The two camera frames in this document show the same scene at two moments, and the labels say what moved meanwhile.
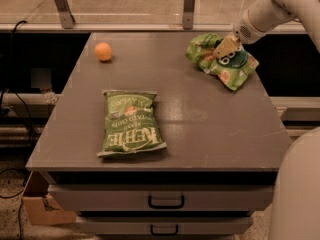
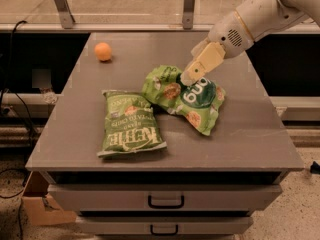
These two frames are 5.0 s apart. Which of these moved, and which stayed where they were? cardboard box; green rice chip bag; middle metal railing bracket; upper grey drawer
Moved: green rice chip bag
Stayed: middle metal railing bracket; cardboard box; upper grey drawer
